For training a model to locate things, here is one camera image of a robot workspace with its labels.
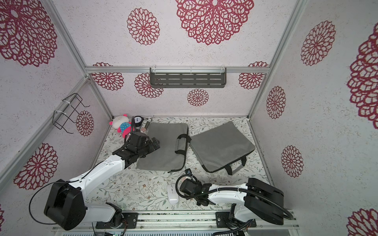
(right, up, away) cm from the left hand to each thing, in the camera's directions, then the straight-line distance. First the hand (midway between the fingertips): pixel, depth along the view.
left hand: (155, 145), depth 86 cm
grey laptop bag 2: (+44, -2, +12) cm, 45 cm away
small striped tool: (-13, +12, +23) cm, 29 cm away
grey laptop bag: (+8, -8, +9) cm, 14 cm away
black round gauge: (-20, +17, +30) cm, 40 cm away
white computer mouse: (+11, -26, -5) cm, 29 cm away
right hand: (+18, -24, -2) cm, 30 cm away
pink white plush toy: (-29, +14, +22) cm, 40 cm away
